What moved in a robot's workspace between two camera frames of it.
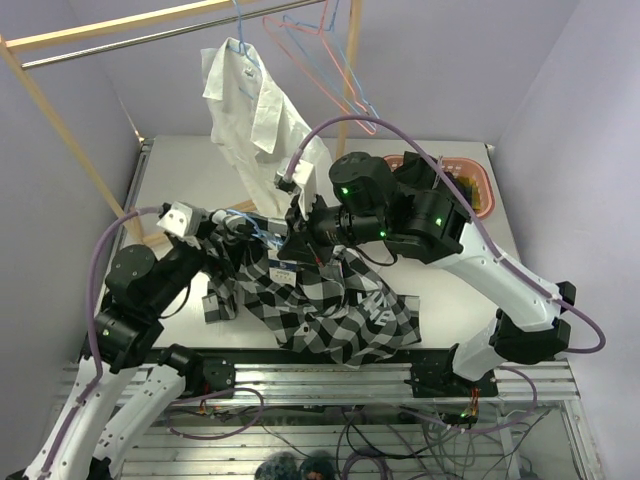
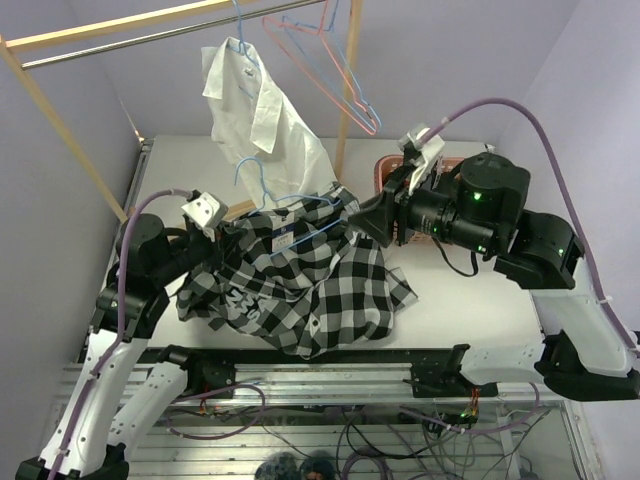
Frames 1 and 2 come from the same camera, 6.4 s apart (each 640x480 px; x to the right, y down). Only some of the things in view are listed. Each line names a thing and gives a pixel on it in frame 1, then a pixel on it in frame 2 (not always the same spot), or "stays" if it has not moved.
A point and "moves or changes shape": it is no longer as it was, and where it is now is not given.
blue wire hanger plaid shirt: x=255 y=234 → x=266 y=194
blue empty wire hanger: x=324 y=74 stays
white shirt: x=252 y=123 stays
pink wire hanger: x=334 y=58 stays
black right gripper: x=302 y=239 → x=377 y=216
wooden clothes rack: x=10 y=41 stays
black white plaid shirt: x=323 y=307 moves or changes shape
